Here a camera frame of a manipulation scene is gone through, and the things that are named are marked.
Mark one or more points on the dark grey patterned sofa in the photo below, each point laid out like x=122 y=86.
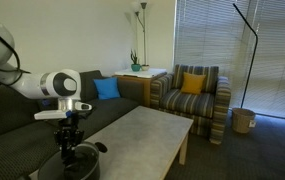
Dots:
x=5 y=146

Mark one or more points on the black cooking pot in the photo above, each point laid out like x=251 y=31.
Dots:
x=101 y=147

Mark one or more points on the wicker waste basket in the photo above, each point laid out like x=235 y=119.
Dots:
x=243 y=120

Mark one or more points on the grey top coffee table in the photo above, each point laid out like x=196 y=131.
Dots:
x=148 y=133

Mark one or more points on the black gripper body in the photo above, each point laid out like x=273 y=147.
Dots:
x=68 y=133

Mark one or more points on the thin black floor lamp pole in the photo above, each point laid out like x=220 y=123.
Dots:
x=253 y=50

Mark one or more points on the plant in teal pot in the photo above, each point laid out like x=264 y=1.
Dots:
x=135 y=66

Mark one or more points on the blue cushion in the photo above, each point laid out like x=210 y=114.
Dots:
x=107 y=88

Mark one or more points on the wooden side table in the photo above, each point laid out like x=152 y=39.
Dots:
x=142 y=81

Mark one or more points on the window blinds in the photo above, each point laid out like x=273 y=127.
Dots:
x=208 y=33

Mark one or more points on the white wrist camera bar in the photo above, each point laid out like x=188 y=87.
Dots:
x=50 y=115

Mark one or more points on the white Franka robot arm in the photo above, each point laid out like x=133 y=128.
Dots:
x=32 y=86

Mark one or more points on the yellow cushion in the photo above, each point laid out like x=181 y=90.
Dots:
x=193 y=83

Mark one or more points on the floor lamp with white shades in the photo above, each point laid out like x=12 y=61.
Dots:
x=144 y=33

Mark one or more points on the striped armchair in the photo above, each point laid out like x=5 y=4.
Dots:
x=188 y=103

